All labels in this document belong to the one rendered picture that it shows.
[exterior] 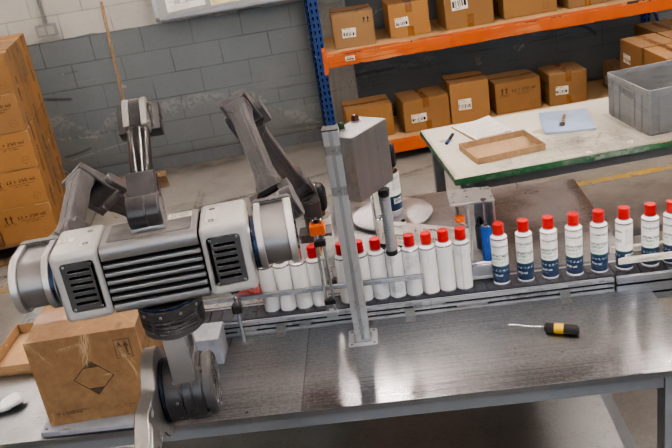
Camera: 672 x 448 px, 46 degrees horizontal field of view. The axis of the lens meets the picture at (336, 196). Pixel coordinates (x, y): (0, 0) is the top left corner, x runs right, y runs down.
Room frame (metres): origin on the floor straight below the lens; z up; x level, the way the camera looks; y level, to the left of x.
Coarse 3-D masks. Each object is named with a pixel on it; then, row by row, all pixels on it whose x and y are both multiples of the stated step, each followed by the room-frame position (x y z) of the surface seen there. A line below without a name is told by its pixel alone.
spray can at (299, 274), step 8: (296, 264) 2.19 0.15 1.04; (304, 264) 2.20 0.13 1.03; (296, 272) 2.18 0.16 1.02; (304, 272) 2.19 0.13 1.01; (296, 280) 2.19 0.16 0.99; (304, 280) 2.19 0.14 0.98; (296, 288) 2.19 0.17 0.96; (296, 296) 2.19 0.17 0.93; (304, 296) 2.18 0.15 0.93; (304, 304) 2.18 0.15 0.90; (312, 304) 2.20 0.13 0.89
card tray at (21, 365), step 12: (24, 324) 2.42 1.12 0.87; (12, 336) 2.37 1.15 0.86; (24, 336) 2.39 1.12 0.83; (0, 348) 2.28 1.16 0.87; (12, 348) 2.32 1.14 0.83; (0, 360) 2.25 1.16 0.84; (12, 360) 2.25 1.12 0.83; (24, 360) 2.23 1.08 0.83; (0, 372) 2.16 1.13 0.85; (12, 372) 2.16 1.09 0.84; (24, 372) 2.15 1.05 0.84
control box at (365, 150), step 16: (352, 128) 2.09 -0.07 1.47; (368, 128) 2.07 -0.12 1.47; (384, 128) 2.13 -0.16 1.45; (352, 144) 2.01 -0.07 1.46; (368, 144) 2.06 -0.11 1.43; (384, 144) 2.12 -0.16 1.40; (352, 160) 2.01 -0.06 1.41; (368, 160) 2.05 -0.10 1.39; (384, 160) 2.11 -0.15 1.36; (352, 176) 2.02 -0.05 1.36; (368, 176) 2.05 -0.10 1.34; (384, 176) 2.10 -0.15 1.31; (352, 192) 2.02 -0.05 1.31; (368, 192) 2.04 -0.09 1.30
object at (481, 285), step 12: (516, 276) 2.18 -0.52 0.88; (540, 276) 2.16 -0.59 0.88; (564, 276) 2.13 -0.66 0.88; (588, 276) 2.11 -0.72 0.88; (600, 276) 2.10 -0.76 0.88; (612, 276) 2.09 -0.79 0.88; (480, 288) 2.14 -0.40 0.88; (492, 288) 2.13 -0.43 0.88; (504, 288) 2.12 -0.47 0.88; (336, 300) 2.21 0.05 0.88; (372, 300) 2.18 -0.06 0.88; (384, 300) 2.16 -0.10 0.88; (396, 300) 2.15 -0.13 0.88; (408, 300) 2.14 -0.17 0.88; (216, 312) 2.26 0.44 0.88; (228, 312) 2.25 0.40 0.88; (252, 312) 2.22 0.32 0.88; (264, 312) 2.21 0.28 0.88; (276, 312) 2.20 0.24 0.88; (288, 312) 2.19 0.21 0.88; (300, 312) 2.17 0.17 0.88; (312, 312) 2.17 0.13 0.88
